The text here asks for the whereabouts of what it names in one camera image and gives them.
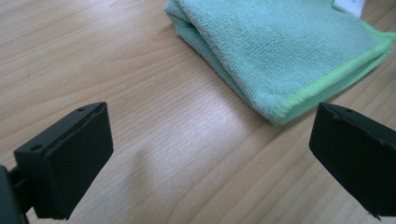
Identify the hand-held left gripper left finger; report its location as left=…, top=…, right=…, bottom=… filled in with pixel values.
left=13, top=101, right=115, bottom=220

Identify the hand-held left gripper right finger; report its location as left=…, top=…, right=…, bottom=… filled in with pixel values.
left=308, top=102, right=396, bottom=220

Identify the green microfibre towel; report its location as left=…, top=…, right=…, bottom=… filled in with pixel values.
left=163, top=0, right=396, bottom=127

